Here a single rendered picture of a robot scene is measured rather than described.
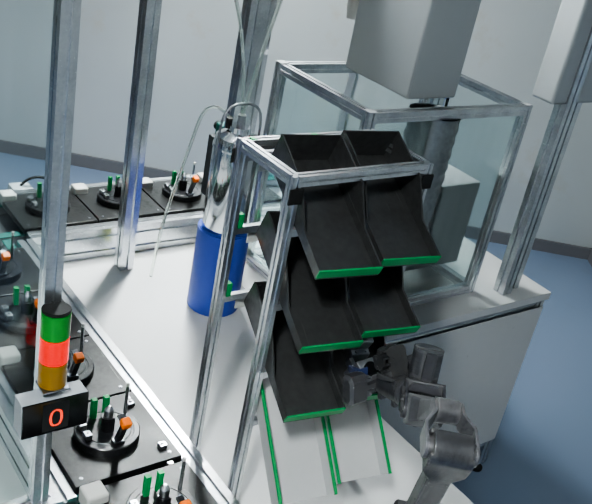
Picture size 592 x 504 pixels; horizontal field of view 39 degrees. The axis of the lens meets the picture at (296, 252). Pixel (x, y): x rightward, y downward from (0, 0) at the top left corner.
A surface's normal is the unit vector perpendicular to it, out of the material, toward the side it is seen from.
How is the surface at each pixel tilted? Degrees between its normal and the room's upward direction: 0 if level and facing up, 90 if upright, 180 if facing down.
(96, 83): 90
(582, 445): 0
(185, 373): 0
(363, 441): 45
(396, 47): 90
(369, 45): 90
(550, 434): 0
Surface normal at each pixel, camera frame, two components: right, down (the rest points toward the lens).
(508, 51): -0.04, 0.45
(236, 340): 0.18, -0.88
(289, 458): 0.43, -0.28
